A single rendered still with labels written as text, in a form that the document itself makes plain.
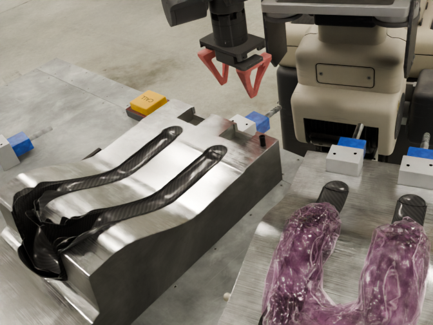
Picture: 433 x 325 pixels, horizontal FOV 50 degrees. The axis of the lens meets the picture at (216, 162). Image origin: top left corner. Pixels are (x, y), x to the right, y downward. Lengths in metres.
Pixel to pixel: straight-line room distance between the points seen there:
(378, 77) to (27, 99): 0.86
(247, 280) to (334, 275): 0.10
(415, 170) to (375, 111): 0.30
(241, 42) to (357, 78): 0.32
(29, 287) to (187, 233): 0.23
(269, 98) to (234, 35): 1.77
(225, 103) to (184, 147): 1.76
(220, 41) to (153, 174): 0.24
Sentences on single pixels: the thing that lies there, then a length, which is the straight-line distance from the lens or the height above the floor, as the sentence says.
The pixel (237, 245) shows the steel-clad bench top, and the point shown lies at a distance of 0.74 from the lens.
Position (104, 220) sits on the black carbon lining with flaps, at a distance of 0.67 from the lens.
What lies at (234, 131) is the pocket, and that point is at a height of 0.87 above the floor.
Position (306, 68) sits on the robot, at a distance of 1.04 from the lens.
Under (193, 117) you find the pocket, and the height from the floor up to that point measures 0.87.
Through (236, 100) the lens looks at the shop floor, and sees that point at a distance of 2.55.
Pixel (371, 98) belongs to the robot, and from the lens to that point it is 1.02.
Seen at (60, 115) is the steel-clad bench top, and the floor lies 0.80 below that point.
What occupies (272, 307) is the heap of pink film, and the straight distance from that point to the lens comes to 0.56.
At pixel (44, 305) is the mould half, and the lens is 0.69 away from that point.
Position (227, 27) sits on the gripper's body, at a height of 1.05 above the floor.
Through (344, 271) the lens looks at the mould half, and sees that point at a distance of 0.58.
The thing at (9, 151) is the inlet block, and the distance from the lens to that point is 1.06.
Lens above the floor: 1.36
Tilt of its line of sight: 39 degrees down
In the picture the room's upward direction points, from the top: 12 degrees counter-clockwise
